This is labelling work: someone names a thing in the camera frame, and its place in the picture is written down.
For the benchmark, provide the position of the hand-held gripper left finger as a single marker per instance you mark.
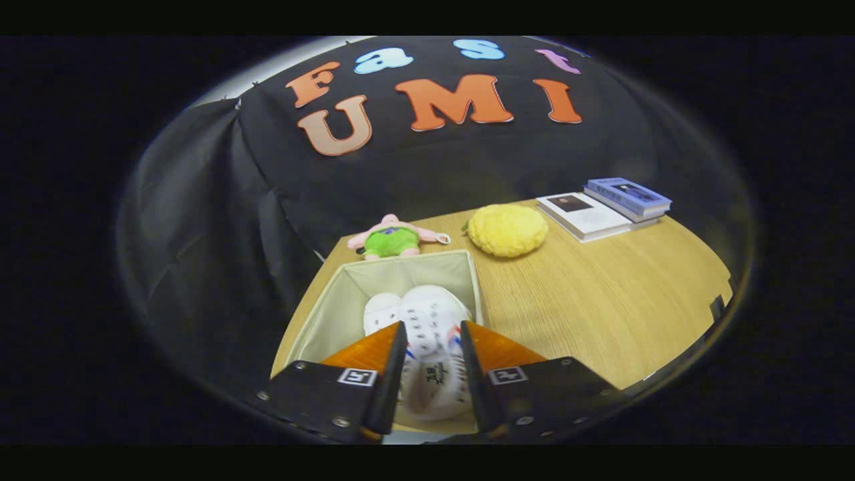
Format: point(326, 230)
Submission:
point(394, 381)

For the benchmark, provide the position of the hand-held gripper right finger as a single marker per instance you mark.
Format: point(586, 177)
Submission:
point(477, 381)

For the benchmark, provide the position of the white striped shoe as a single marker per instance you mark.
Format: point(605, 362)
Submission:
point(434, 314)
point(381, 310)

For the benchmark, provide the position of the beige fabric storage box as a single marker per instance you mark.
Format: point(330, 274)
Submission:
point(334, 314)

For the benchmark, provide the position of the pink and green plush toy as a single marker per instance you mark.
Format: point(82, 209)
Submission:
point(391, 242)

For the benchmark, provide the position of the yellow plush toy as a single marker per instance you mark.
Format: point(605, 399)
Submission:
point(507, 230)

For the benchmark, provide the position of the white book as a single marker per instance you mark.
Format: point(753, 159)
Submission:
point(588, 215)

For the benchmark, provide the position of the blue book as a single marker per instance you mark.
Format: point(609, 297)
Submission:
point(628, 194)

